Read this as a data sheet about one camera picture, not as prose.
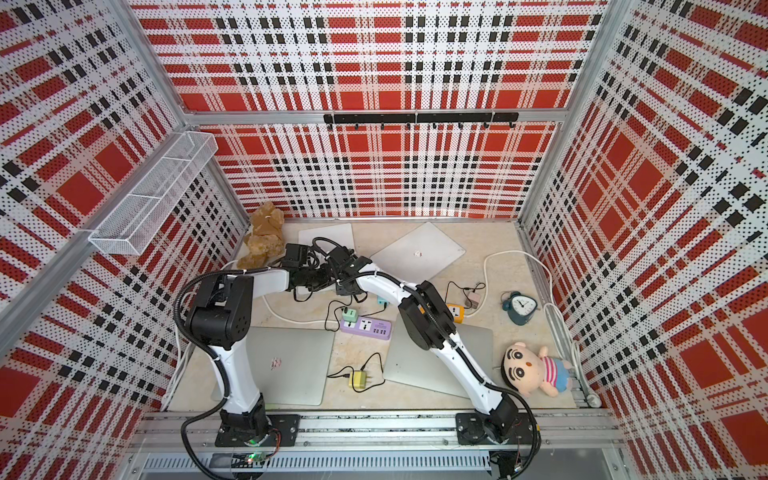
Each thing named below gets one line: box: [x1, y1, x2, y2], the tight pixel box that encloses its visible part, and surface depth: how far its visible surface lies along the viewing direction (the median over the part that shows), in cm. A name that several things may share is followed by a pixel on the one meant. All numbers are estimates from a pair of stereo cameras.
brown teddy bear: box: [237, 202, 285, 269], surface depth 110 cm
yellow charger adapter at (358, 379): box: [348, 370, 372, 389], surface depth 81 cm
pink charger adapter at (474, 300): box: [465, 293, 481, 307], surface depth 98 cm
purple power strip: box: [340, 316, 393, 341], surface depth 91 cm
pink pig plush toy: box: [501, 342, 574, 398], surface depth 78 cm
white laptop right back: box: [369, 222, 467, 285], surface depth 114 cm
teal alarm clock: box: [500, 291, 538, 326], surface depth 95 cm
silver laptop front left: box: [211, 327, 335, 406], surface depth 87 cm
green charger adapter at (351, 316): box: [342, 309, 359, 323], surface depth 89 cm
